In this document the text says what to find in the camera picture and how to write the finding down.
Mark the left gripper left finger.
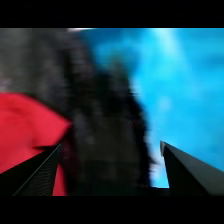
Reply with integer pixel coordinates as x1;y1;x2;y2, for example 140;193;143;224
0;142;63;197

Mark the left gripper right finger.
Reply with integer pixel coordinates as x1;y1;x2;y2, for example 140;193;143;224
160;140;224;197

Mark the black garment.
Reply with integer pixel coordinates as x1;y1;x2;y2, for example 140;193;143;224
0;28;158;197

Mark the red T-shirt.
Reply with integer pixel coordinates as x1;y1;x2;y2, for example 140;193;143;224
0;92;73;197

